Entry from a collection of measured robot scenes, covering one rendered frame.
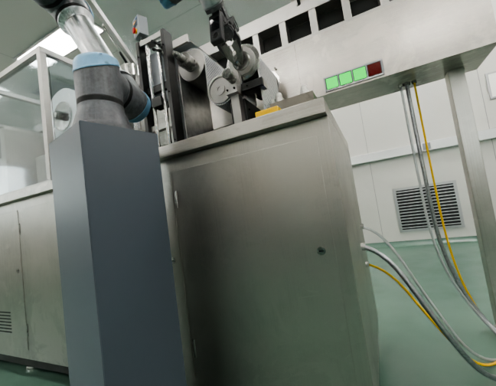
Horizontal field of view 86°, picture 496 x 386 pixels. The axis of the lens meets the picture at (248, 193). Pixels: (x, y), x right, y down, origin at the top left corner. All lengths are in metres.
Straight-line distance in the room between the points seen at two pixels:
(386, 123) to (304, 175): 3.05
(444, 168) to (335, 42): 2.52
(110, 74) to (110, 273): 0.52
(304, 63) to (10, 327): 1.96
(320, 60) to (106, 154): 1.08
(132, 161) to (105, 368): 0.46
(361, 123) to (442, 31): 2.38
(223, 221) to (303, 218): 0.24
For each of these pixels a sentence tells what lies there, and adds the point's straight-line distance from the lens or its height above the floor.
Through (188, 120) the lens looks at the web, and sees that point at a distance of 1.31.
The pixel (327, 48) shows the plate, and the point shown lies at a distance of 1.48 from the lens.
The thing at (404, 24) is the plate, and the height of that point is 1.33.
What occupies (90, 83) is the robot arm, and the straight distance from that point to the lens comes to 0.84.
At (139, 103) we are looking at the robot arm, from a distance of 0.97.
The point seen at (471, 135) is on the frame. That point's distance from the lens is 1.52.
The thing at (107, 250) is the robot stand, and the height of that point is 0.60.
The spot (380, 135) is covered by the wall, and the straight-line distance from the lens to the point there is 3.69.
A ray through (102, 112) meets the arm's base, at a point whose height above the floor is 0.95.
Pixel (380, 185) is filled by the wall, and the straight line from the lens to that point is 3.62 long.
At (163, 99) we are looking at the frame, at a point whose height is 1.15.
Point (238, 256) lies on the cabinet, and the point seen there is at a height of 0.52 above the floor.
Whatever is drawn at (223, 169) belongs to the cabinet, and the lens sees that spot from 0.82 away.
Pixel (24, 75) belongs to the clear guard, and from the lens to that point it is 1.91.
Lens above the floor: 0.64
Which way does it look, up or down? 4 degrees up
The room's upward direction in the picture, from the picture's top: 8 degrees counter-clockwise
